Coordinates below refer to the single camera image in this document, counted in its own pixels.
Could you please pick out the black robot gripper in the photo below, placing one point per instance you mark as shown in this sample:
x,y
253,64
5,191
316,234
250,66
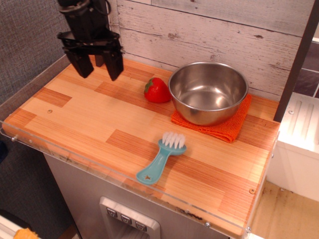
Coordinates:
x,y
89,28

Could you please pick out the blue brush with white bristles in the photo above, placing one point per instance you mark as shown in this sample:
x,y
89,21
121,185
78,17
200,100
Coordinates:
x,y
171,144

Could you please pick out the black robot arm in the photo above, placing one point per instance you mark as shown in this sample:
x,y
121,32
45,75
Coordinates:
x,y
88,3

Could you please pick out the metal bowl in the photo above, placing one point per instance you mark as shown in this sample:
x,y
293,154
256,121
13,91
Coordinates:
x,y
207,93

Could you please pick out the red toy strawberry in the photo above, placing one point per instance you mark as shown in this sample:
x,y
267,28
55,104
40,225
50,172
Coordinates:
x,y
156,91

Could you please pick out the clear acrylic edge guard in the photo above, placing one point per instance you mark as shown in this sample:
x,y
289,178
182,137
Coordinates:
x,y
169,201

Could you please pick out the orange folded cloth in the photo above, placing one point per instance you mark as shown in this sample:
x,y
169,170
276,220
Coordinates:
x,y
226,131

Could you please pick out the grey toy fridge cabinet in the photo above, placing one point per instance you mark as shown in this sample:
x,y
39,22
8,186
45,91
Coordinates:
x,y
82,191

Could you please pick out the silver dispenser button panel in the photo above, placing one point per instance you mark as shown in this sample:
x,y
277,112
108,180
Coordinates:
x,y
122,222

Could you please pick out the yellow object at corner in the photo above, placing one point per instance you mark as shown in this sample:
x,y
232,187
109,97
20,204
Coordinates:
x,y
25,234

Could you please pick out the white toy sink unit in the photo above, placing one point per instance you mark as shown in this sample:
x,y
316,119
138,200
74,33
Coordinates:
x,y
295,165

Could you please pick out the dark grey vertical post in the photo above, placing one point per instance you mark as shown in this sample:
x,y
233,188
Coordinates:
x,y
298,61

